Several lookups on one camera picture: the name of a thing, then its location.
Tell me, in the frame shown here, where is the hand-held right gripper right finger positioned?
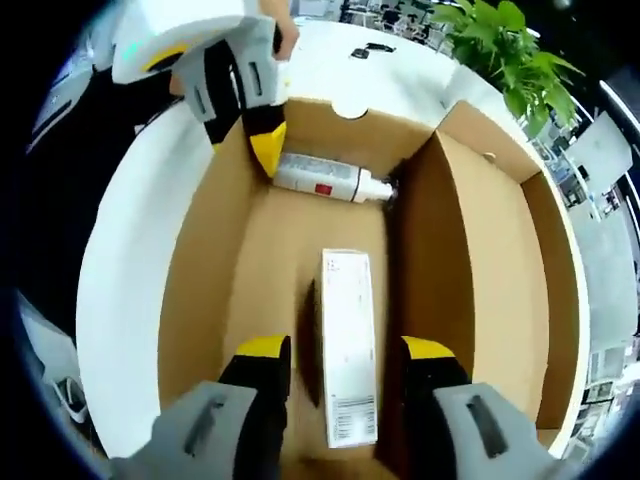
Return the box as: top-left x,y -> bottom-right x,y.
401,335 -> 571,480

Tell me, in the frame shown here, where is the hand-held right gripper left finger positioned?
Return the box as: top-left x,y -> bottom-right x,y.
109,335 -> 292,480

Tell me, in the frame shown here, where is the brown cardboard shoe box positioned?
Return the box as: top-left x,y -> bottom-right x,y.
158,97 -> 587,480

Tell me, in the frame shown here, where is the person's left hand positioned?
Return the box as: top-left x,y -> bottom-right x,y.
271,12 -> 302,60

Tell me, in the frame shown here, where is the white bottle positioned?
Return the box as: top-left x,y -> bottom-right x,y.
272,152 -> 401,205

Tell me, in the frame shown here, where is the long white carton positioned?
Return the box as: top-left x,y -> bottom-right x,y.
319,248 -> 380,450

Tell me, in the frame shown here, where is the white plant pot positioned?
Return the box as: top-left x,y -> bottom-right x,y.
438,62 -> 504,111

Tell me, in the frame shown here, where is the green potted plant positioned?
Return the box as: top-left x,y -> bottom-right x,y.
430,0 -> 587,140

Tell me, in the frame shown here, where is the white partition panel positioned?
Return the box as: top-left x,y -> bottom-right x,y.
568,110 -> 635,177

